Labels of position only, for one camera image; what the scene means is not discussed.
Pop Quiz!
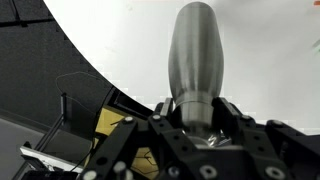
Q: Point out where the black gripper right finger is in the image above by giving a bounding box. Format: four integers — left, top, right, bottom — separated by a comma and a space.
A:
211, 96, 320, 180

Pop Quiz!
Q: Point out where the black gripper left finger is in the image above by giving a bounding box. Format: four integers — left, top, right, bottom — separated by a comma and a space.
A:
79, 97, 201, 180

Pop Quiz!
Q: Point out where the silver metal flask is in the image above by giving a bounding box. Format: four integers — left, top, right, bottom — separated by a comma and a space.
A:
168, 1, 225, 134

